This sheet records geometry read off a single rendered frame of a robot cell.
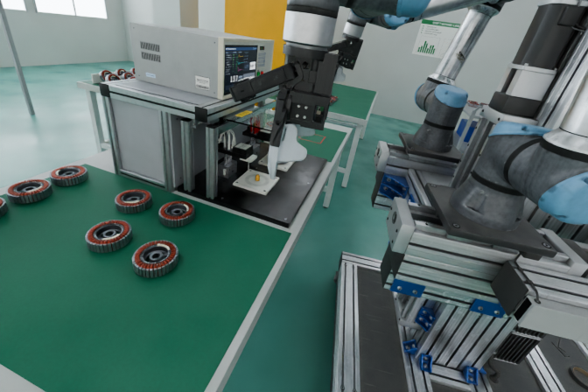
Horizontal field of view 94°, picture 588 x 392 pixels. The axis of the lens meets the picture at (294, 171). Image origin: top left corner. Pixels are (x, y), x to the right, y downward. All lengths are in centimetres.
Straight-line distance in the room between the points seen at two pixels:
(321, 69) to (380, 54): 585
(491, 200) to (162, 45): 111
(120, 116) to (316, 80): 90
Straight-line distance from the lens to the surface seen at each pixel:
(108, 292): 85
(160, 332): 75
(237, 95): 47
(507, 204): 77
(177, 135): 108
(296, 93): 43
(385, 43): 628
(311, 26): 42
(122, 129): 123
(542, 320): 83
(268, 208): 104
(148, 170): 122
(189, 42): 110
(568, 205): 63
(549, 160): 64
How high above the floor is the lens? 137
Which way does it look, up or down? 27 degrees down
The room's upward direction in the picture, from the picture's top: 9 degrees clockwise
